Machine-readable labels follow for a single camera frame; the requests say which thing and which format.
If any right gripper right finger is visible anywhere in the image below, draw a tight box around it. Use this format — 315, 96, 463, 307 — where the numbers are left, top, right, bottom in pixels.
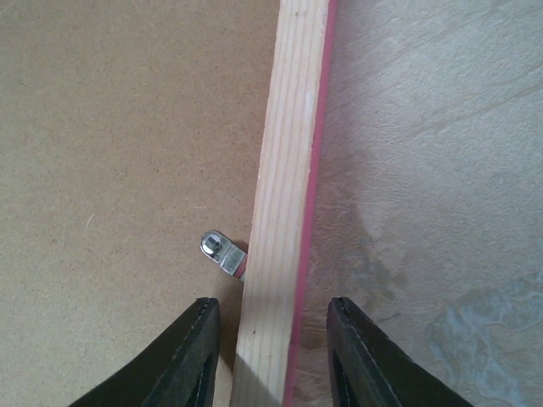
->
327, 297, 470, 407

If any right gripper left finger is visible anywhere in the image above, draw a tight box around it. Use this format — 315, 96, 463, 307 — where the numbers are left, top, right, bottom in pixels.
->
72, 298, 220, 407

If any pink picture frame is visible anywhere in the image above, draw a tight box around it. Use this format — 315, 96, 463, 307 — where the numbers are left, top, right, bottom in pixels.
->
230, 1, 337, 406

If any brown cardboard backing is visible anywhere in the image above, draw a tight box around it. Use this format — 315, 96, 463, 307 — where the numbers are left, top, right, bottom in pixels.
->
1, 1, 279, 406

